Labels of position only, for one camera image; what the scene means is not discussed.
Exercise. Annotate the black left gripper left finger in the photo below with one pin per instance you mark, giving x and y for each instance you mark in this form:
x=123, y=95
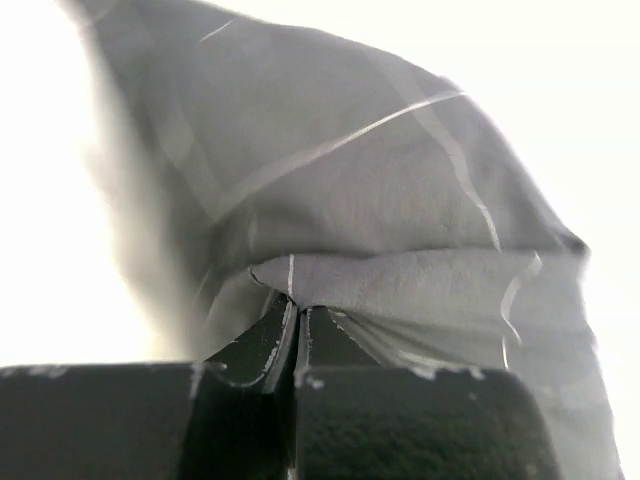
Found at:
x=229, y=417

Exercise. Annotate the dark grey checked pillowcase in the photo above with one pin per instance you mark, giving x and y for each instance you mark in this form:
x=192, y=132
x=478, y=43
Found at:
x=265, y=159

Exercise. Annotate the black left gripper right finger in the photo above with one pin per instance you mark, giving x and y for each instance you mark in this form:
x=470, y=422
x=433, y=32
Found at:
x=360, y=419

